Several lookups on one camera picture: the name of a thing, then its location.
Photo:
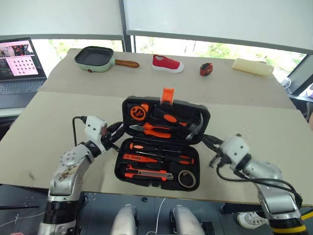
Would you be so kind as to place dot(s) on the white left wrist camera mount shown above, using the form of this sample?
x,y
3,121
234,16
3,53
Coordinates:
x,y
94,129

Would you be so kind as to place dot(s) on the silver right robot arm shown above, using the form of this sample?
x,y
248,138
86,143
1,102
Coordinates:
x,y
271,181

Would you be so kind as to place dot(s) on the wide white roller blind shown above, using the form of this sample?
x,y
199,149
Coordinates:
x,y
220,19

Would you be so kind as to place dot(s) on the dark framed panel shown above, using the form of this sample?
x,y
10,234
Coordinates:
x,y
302,76

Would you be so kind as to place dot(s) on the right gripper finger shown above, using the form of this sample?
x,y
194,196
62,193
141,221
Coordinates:
x,y
214,139
210,146

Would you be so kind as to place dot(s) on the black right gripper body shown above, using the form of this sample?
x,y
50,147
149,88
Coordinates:
x,y
218,159

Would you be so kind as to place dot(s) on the orange black tape measure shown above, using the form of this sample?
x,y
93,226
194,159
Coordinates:
x,y
138,112

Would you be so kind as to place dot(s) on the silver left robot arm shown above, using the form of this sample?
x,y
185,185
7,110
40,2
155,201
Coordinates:
x,y
68,169

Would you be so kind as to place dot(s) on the small black clip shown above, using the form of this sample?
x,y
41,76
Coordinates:
x,y
144,199

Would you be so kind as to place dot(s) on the orange utility knife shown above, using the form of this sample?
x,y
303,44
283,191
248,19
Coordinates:
x,y
146,173

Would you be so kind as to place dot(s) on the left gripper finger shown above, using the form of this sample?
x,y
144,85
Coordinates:
x,y
119,138
117,127

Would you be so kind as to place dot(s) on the red canvas shoe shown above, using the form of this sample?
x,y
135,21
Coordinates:
x,y
167,63

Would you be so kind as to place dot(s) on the grey tape roll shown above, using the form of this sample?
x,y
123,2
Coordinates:
x,y
182,181

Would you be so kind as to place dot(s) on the white sneaker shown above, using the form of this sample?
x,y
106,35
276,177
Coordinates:
x,y
252,219

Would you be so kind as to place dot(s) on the open laptop computer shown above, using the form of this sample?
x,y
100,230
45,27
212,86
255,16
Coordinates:
x,y
19,73

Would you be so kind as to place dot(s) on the short orange black screwdriver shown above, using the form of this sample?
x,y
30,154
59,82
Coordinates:
x,y
137,147

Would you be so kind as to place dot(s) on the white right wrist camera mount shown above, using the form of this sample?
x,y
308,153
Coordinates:
x,y
236,149

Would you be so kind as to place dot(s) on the cream coloured foam block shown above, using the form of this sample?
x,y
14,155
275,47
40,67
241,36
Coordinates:
x,y
252,67

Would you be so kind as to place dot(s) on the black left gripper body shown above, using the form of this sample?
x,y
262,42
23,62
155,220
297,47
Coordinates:
x,y
108,138

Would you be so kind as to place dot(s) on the long orange black screwdriver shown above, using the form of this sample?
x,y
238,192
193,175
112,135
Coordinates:
x,y
183,159

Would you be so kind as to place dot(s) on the red black tape measure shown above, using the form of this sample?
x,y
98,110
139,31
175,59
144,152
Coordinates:
x,y
206,69

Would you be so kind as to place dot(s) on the silver rounded robot leg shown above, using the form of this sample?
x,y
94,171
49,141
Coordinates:
x,y
185,220
126,220

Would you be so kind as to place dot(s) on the black plastic tool case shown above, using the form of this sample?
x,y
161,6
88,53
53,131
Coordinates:
x,y
171,147

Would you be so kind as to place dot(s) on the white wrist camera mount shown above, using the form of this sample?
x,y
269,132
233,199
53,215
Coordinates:
x,y
94,129
236,149

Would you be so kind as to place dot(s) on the dark window frame post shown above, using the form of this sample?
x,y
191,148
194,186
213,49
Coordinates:
x,y
128,44

